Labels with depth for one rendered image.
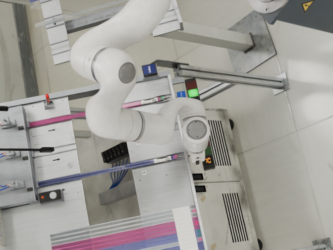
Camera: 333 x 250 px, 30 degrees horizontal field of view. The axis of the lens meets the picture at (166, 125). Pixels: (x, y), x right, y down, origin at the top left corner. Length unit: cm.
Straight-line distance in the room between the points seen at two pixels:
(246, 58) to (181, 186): 97
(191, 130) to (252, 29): 118
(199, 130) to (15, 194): 69
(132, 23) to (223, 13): 151
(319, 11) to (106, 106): 86
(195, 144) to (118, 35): 43
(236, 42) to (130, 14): 127
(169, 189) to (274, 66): 94
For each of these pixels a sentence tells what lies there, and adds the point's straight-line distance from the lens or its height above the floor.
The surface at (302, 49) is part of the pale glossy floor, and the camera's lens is 278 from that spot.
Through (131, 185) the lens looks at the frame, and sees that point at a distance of 250.
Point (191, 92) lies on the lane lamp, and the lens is 227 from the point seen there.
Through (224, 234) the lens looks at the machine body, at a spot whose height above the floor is 27.
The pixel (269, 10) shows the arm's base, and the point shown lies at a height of 71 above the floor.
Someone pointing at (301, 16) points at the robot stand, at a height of 57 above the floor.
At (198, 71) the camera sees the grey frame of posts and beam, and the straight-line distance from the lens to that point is 243.
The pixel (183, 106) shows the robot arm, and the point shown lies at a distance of 187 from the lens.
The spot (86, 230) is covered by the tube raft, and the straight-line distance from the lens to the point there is 217.
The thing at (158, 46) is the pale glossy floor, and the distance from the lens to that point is 341.
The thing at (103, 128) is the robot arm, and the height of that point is 127.
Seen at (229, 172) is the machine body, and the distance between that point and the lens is 281.
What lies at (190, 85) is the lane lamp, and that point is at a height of 66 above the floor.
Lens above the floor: 226
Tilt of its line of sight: 43 degrees down
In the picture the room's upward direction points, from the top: 87 degrees counter-clockwise
